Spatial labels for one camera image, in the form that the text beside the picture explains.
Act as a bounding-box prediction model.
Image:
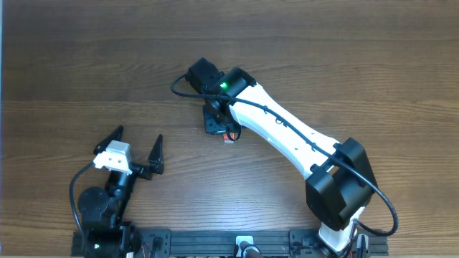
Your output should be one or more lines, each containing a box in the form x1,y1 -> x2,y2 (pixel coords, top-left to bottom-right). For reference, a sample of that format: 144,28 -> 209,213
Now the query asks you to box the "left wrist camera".
93,140 -> 133,176

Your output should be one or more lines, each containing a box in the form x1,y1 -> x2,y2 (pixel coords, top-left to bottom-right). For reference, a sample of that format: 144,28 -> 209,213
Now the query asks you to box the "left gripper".
93,125 -> 165,181

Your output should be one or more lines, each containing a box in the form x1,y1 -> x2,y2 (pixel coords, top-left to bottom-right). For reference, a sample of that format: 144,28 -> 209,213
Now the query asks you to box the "mounting rail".
71,228 -> 390,258

